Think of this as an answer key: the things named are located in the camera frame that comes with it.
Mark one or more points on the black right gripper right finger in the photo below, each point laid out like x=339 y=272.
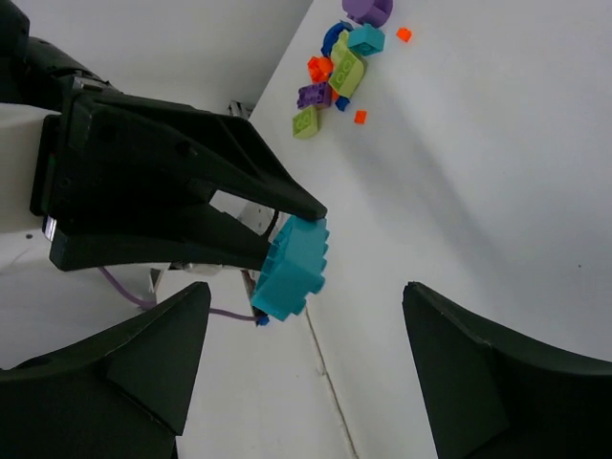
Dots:
x=491 y=392

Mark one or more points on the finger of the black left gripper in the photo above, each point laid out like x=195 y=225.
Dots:
x=198 y=150

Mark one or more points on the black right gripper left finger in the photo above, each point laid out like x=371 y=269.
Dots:
x=122 y=393

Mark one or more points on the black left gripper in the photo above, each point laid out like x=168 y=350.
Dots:
x=82 y=184

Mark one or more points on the large teal lego brick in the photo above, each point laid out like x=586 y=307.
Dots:
x=293 y=268

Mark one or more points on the purple stepped lego brick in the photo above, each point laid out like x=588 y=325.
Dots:
x=318 y=95

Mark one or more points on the small teal lego brick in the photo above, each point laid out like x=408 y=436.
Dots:
x=366 y=40

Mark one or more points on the purple round lego piece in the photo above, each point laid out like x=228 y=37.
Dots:
x=372 y=12

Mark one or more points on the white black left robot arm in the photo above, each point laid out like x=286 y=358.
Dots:
x=33 y=72

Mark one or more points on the light green lego brick low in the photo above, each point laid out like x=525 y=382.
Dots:
x=305 y=123

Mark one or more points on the small blue lego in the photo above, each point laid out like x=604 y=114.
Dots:
x=342 y=103

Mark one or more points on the orange round lego piece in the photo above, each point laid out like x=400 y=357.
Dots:
x=320 y=68

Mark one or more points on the small orange flat lego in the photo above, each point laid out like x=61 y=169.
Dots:
x=405 y=34
x=360 y=117

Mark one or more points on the light green lego brick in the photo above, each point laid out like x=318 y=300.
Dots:
x=348 y=70

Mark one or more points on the blue arch lego piece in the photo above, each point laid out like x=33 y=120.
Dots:
x=332 y=36

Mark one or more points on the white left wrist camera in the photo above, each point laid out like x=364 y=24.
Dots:
x=21 y=129

